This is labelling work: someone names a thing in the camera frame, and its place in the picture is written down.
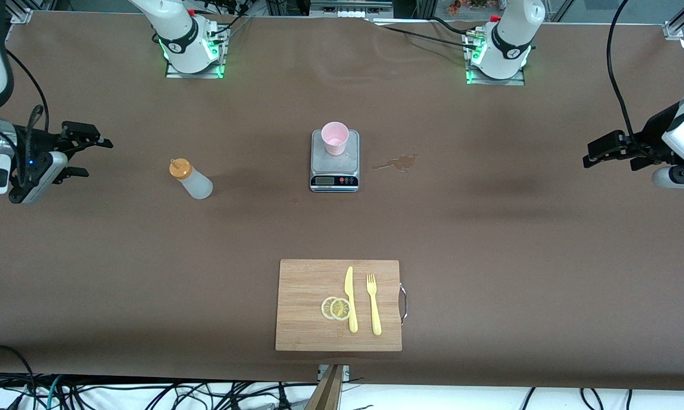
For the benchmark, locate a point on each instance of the small metal bracket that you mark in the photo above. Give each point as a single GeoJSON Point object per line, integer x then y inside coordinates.
{"type": "Point", "coordinates": [347, 373]}

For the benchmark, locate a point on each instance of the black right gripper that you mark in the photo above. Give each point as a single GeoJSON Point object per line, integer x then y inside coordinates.
{"type": "Point", "coordinates": [44, 142]}

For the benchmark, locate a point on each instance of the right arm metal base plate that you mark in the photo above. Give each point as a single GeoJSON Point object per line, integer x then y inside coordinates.
{"type": "Point", "coordinates": [205, 73]}

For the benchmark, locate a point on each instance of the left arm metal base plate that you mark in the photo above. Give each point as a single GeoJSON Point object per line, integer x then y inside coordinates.
{"type": "Point", "coordinates": [515, 82]}

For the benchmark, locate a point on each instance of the wooden cutting board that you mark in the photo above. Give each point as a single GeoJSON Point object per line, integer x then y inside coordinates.
{"type": "Point", "coordinates": [302, 296]}

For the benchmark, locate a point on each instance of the yellow plastic fork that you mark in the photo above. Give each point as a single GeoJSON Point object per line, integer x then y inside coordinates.
{"type": "Point", "coordinates": [376, 313]}

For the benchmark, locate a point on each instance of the brown table cover sheet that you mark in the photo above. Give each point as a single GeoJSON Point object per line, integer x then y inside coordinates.
{"type": "Point", "coordinates": [148, 256]}

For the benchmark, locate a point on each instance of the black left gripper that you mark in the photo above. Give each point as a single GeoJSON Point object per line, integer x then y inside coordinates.
{"type": "Point", "coordinates": [648, 138]}

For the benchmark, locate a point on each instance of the wooden beam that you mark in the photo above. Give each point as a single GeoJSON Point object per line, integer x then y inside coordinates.
{"type": "Point", "coordinates": [327, 393]}

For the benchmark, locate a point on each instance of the silver digital kitchen scale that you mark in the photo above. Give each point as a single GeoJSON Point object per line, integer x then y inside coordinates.
{"type": "Point", "coordinates": [333, 166]}

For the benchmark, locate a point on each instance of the yellow lemon slice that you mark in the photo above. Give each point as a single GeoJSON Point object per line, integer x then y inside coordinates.
{"type": "Point", "coordinates": [340, 309]}

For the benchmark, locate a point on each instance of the pink plastic cup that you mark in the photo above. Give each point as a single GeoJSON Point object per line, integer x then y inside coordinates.
{"type": "Point", "coordinates": [336, 145]}

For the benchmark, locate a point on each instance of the yellow plastic knife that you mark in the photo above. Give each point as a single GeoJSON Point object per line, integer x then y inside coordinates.
{"type": "Point", "coordinates": [349, 285]}

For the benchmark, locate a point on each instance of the clear orange-capped sauce bottle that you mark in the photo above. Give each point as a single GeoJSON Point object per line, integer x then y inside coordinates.
{"type": "Point", "coordinates": [197, 185]}

